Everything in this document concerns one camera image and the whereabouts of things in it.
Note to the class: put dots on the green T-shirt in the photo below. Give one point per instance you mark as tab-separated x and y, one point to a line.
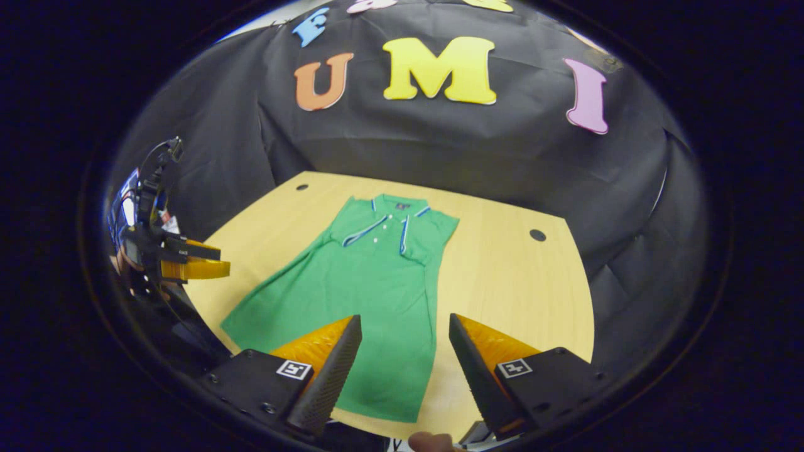
377	282

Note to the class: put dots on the black backdrop cloth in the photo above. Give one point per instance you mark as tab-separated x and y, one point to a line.
440	144

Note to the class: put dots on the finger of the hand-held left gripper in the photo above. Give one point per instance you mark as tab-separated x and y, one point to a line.
198	270
195	251

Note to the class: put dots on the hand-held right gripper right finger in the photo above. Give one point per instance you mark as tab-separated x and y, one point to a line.
477	376

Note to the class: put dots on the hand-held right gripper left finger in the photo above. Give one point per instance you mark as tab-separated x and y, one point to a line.
333	376

